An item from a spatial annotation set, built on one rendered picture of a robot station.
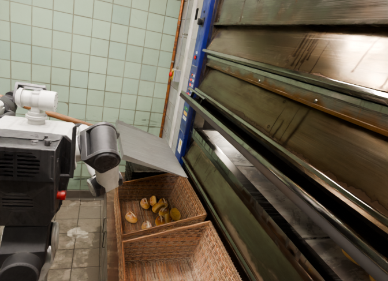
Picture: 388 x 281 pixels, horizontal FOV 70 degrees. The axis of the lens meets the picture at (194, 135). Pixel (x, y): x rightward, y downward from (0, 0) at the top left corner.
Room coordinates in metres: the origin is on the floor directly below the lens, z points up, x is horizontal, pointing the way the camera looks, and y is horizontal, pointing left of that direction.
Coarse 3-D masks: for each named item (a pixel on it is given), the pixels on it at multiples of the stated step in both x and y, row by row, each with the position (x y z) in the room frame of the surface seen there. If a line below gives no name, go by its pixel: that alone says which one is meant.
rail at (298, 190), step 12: (204, 108) 1.44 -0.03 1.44; (216, 120) 1.27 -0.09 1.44; (228, 132) 1.13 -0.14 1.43; (240, 144) 1.02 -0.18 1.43; (276, 168) 0.80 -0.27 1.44; (288, 180) 0.73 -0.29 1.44; (300, 192) 0.68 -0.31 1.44; (312, 204) 0.63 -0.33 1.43; (324, 216) 0.59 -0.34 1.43; (336, 216) 0.58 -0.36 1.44; (336, 228) 0.55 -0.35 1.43; (348, 228) 0.53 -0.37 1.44; (360, 240) 0.50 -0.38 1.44; (372, 252) 0.47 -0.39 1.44; (384, 264) 0.44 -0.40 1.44
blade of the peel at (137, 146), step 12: (120, 132) 1.55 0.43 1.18; (132, 132) 1.65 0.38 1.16; (144, 132) 1.76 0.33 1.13; (120, 144) 1.33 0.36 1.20; (132, 144) 1.44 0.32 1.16; (144, 144) 1.53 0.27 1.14; (156, 144) 1.63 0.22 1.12; (168, 144) 1.73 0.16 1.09; (132, 156) 1.27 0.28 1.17; (144, 156) 1.34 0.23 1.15; (156, 156) 1.42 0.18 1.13; (168, 156) 1.50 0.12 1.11; (156, 168) 1.25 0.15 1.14; (168, 168) 1.32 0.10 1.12; (180, 168) 1.39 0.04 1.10
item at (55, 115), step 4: (0, 96) 1.23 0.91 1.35; (28, 108) 1.27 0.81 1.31; (48, 112) 1.30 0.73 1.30; (52, 112) 1.31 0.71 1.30; (48, 116) 1.31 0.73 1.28; (52, 116) 1.31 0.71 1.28; (56, 116) 1.31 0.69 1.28; (60, 116) 1.32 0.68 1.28; (64, 116) 1.33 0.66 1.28; (64, 120) 1.33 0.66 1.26; (68, 120) 1.33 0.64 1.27; (72, 120) 1.34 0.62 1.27; (76, 120) 1.35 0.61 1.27; (80, 120) 1.37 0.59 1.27; (84, 124) 1.36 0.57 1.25; (88, 124) 1.37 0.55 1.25; (92, 124) 1.39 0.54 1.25
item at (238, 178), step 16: (208, 144) 1.65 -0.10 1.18; (224, 160) 1.44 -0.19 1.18; (240, 176) 1.28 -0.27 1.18; (256, 192) 1.14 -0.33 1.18; (256, 208) 1.05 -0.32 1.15; (272, 208) 1.02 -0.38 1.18; (272, 224) 0.93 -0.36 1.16; (288, 224) 0.93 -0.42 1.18; (288, 240) 0.84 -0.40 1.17; (304, 240) 0.85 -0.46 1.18; (304, 256) 0.76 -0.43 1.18; (320, 272) 0.70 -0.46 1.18
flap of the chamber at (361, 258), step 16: (240, 128) 1.42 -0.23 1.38; (256, 144) 1.16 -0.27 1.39; (256, 160) 0.89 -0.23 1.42; (272, 160) 0.97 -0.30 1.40; (272, 176) 0.79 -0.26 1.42; (288, 176) 0.84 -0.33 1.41; (288, 192) 0.71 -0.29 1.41; (320, 192) 0.81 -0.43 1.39; (304, 208) 0.64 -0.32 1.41; (336, 208) 0.71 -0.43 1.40; (320, 224) 0.59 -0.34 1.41; (352, 224) 0.63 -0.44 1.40; (336, 240) 0.54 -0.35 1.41; (368, 240) 0.57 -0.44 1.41; (384, 240) 0.61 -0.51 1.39; (352, 256) 0.49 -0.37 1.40; (368, 272) 0.46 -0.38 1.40; (384, 272) 0.44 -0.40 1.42
